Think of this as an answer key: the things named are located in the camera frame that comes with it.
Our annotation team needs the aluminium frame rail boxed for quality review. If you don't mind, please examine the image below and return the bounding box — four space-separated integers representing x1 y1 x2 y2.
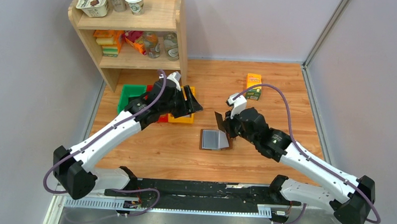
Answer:
42 173 365 224

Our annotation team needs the orange pink snack bag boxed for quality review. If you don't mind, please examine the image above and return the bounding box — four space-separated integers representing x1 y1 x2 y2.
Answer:
125 30 146 55

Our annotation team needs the glass jar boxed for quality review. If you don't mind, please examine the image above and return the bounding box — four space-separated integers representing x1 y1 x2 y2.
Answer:
163 32 179 61
143 31 160 59

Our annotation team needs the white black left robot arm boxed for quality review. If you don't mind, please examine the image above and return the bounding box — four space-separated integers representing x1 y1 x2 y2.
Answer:
53 78 203 200

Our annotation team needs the left glass jar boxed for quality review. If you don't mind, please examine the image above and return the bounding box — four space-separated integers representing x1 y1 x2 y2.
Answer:
143 31 160 59

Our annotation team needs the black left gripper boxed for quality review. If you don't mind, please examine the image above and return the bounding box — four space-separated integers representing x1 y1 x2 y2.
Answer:
159 84 205 119

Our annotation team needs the right white lidded cup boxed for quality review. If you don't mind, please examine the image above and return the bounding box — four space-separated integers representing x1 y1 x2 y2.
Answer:
125 0 144 15

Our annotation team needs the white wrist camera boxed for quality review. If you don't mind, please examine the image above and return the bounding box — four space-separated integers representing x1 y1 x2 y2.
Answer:
226 93 247 118
167 71 181 91

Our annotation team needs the orange green carton box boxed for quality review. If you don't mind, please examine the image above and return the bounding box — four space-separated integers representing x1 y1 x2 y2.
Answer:
245 73 262 101

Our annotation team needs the brown leather card holder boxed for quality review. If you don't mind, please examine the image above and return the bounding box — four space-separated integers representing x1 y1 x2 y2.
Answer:
199 129 233 151

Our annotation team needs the stack of sponges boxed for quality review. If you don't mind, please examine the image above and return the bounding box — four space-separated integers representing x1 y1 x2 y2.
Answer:
93 30 125 57

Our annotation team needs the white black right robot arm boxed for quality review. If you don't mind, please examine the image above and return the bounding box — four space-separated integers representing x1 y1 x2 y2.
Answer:
215 108 381 224

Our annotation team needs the green plastic bin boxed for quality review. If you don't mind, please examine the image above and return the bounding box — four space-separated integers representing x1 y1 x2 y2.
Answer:
117 85 147 114

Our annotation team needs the yellow plastic bin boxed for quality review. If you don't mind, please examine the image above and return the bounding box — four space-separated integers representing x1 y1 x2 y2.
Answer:
167 86 196 124

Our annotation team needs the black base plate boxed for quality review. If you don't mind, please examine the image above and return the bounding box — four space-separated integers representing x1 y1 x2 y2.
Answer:
103 176 302 216

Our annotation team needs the right glass jar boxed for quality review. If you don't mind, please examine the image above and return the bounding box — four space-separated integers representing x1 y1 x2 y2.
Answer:
163 32 179 61

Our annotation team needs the dark credit card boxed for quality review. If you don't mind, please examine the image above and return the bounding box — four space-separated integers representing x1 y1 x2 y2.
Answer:
214 112 226 133

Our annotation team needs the wooden shelf unit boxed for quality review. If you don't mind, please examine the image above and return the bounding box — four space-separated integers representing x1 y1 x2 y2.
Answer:
68 0 188 91

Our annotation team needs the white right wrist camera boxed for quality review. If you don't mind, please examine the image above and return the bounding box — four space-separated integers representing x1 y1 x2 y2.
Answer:
226 93 247 118

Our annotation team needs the red plastic bin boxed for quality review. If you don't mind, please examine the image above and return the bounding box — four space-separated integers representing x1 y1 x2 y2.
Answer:
146 85 169 123

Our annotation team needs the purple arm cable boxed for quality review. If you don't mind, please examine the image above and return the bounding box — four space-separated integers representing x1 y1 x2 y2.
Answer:
41 65 167 220
228 82 386 224

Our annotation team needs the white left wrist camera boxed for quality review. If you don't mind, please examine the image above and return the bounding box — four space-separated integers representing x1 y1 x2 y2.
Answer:
167 71 181 91

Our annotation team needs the yoghurt tub with chocolate label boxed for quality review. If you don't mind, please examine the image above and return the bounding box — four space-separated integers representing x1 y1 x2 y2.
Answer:
76 0 109 18

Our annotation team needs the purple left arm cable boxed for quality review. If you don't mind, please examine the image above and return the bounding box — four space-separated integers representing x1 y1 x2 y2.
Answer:
41 65 167 220

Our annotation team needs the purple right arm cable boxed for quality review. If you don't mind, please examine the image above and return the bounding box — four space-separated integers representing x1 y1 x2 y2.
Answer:
228 82 386 224

